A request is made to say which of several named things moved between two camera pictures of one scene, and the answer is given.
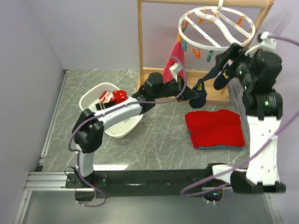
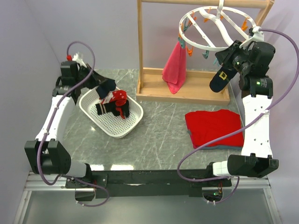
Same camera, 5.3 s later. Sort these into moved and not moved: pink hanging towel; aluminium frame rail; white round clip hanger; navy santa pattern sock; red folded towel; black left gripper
Moved: black left gripper; navy santa pattern sock
Not moved: red folded towel; aluminium frame rail; white round clip hanger; pink hanging towel
